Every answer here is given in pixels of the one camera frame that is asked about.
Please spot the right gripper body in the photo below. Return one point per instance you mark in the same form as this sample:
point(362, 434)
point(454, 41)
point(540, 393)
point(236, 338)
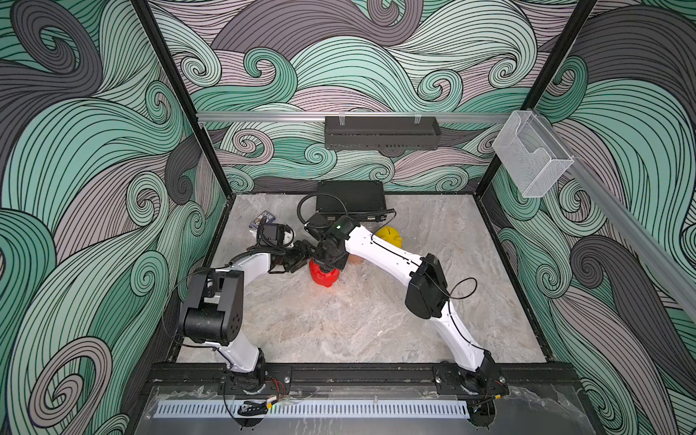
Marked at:
point(327, 257)

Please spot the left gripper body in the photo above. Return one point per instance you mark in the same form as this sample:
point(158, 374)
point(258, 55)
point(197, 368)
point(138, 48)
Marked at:
point(294, 257)

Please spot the red piggy bank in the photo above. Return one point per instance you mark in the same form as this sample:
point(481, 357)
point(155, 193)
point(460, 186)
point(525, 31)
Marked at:
point(321, 277)

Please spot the yellow piggy bank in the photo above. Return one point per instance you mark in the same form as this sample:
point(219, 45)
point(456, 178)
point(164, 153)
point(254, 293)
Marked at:
point(390, 235)

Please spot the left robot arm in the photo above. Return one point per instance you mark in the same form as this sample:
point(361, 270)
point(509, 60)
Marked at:
point(212, 313)

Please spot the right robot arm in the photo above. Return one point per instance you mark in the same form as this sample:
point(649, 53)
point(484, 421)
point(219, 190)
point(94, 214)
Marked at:
point(427, 294)

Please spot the card box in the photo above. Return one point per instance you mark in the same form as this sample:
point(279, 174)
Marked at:
point(263, 217)

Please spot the black case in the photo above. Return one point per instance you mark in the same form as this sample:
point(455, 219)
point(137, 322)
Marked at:
point(363, 200)

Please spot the clear plastic holder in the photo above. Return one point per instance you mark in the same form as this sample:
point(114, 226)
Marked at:
point(531, 152)

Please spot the black wall shelf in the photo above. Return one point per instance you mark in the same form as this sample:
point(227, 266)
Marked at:
point(382, 134)

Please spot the aluminium rail back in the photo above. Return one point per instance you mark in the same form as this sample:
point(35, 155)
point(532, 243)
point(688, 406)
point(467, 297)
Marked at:
point(315, 117)

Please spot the aluminium rail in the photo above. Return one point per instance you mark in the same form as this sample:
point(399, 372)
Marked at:
point(599, 173)
point(315, 117)

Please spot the white cable duct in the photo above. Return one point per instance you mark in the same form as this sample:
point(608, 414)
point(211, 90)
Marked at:
point(391, 409)

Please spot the aluminium rail right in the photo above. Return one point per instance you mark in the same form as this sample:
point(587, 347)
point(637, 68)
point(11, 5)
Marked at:
point(599, 173)

